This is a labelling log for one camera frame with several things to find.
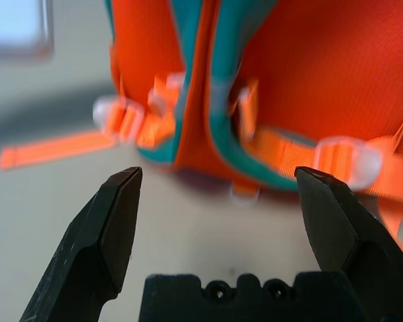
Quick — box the orange teal plush backpack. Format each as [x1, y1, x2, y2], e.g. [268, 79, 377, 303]
[0, 0, 403, 266]

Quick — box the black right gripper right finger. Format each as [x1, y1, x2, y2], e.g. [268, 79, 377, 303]
[294, 166, 403, 322]

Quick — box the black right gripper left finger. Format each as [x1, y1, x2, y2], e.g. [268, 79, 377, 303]
[18, 166, 144, 322]

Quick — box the white pencil case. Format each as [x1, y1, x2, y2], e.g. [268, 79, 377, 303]
[0, 0, 54, 60]

